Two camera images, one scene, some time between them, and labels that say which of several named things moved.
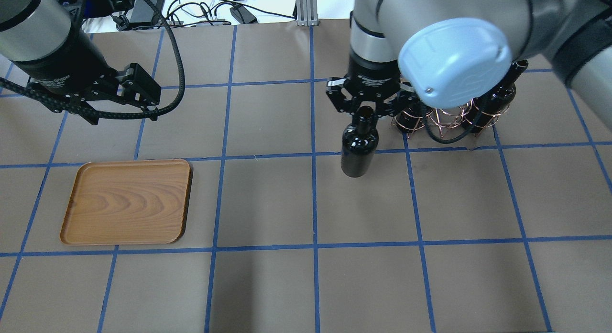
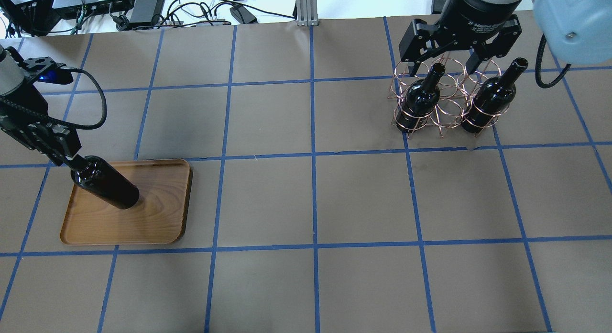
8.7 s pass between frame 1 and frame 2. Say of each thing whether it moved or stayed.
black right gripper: moved
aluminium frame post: stayed
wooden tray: stayed
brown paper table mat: stayed
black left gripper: moved
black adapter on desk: stayed
